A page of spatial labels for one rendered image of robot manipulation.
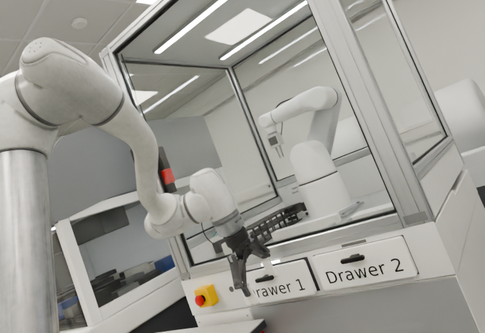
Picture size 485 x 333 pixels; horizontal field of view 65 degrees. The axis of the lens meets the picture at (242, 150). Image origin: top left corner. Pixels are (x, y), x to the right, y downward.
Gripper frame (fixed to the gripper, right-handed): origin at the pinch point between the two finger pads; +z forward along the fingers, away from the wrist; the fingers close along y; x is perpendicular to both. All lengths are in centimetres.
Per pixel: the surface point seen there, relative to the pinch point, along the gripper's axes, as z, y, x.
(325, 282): 7.3, 8.9, -15.3
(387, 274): 8.3, 8.7, -35.0
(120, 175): -53, 39, 83
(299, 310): 16.0, 8.9, -1.1
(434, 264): 8.6, 10.5, -47.8
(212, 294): 4.1, 9.0, 32.6
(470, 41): -12, 332, -69
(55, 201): -56, 2, 83
